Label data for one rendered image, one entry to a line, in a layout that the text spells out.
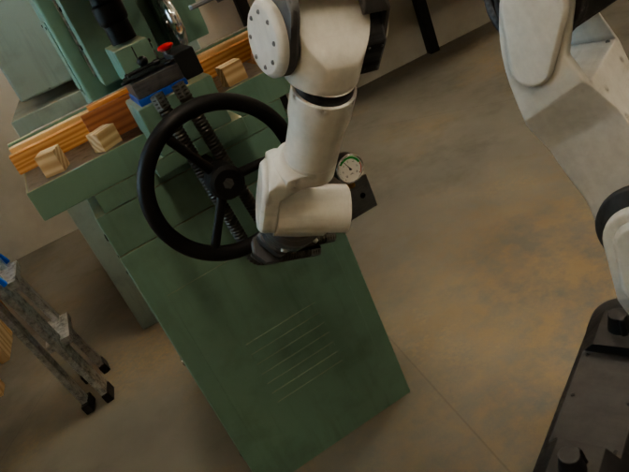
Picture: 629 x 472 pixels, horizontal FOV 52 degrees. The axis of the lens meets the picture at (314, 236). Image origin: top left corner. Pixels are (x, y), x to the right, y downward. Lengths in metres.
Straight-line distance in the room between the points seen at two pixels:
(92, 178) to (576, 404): 0.99
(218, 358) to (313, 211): 0.67
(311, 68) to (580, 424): 0.88
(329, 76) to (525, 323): 1.27
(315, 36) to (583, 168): 0.46
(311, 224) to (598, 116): 0.39
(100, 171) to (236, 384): 0.56
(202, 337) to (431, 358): 0.68
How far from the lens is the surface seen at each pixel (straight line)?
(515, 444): 1.56
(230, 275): 1.36
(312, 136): 0.72
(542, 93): 0.89
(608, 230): 0.97
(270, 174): 0.78
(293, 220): 0.83
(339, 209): 0.83
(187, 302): 1.36
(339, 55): 0.67
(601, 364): 1.42
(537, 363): 1.71
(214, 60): 1.42
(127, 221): 1.28
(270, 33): 0.66
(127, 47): 1.34
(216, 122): 1.17
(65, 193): 1.25
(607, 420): 1.32
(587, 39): 1.02
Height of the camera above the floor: 1.18
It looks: 27 degrees down
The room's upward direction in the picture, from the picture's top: 24 degrees counter-clockwise
